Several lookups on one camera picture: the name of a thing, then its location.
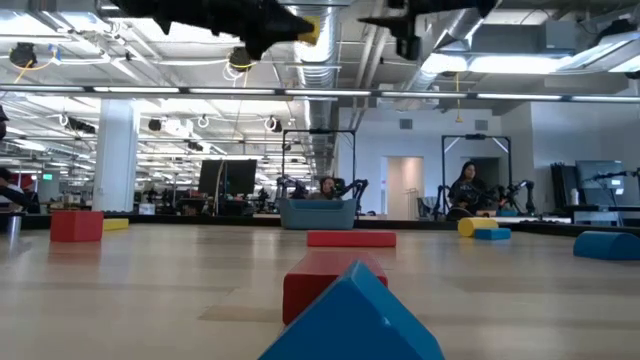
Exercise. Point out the black rig frame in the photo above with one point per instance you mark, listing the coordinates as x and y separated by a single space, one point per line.
318 131
475 136

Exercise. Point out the large dark monitor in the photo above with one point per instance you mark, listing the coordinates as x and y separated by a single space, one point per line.
227 177

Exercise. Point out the small yellow block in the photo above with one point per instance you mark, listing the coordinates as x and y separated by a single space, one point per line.
313 33

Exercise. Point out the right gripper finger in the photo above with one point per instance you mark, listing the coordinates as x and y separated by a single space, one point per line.
395 20
409 45

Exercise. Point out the red cube block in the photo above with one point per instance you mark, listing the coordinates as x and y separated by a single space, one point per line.
76 226

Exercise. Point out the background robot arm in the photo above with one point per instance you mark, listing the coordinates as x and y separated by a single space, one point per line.
354 191
522 192

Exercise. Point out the white pillar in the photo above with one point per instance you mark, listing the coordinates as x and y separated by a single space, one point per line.
116 155

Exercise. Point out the black table frame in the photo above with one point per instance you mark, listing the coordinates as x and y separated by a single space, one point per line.
200 220

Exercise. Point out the long LED light bar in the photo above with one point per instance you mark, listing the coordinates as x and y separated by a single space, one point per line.
320 92

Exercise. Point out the white bottle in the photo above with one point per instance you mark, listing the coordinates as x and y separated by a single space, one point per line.
574 197

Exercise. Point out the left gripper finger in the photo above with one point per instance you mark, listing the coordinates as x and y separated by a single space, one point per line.
257 46
292 24

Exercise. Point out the silver ventilation duct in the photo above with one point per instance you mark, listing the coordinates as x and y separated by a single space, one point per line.
320 70

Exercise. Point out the small blue cube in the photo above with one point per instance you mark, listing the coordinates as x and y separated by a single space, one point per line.
605 246

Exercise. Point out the dark metal cup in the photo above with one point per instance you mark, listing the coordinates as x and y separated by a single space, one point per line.
12 225

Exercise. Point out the teal plastic bin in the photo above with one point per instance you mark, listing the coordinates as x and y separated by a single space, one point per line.
317 215

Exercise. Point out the blue triangular block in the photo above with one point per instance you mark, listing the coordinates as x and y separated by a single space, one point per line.
355 320

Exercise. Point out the yellow cylinder block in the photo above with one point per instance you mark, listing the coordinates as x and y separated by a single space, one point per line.
470 226

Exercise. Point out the grey desk monitor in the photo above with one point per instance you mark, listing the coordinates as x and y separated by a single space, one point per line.
599 175

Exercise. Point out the red long block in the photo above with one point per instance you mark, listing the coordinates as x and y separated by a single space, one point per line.
310 285

